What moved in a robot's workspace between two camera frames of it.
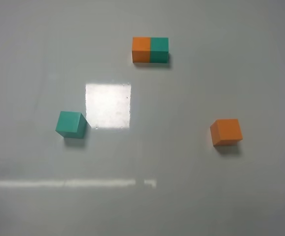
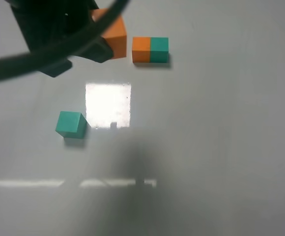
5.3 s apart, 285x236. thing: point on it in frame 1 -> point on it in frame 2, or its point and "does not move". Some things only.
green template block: (159, 50) does not move
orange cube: (225, 132) -> (115, 35)
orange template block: (141, 50) does not move
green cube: (71, 124) does not move
